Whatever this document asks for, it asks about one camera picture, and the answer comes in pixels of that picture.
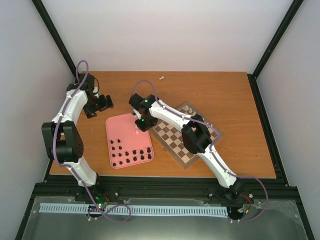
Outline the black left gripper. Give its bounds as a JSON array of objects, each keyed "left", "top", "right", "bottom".
[{"left": 83, "top": 94, "right": 114, "bottom": 119}]

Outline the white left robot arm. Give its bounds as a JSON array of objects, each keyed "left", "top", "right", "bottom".
[{"left": 41, "top": 73, "right": 114, "bottom": 202}]

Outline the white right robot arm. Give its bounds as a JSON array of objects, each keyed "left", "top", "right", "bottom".
[{"left": 128, "top": 93, "right": 241, "bottom": 191}]

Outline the wooden chess board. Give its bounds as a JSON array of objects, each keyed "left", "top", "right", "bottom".
[{"left": 149, "top": 101, "right": 215, "bottom": 169}]

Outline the pink plastic tray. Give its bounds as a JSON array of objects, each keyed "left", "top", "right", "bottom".
[{"left": 105, "top": 113, "right": 155, "bottom": 169}]

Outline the light blue cable duct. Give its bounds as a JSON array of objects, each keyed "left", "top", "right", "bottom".
[{"left": 39, "top": 203, "right": 228, "bottom": 218}]

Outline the black aluminium frame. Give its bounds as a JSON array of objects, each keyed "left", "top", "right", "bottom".
[{"left": 15, "top": 0, "right": 315, "bottom": 240}]

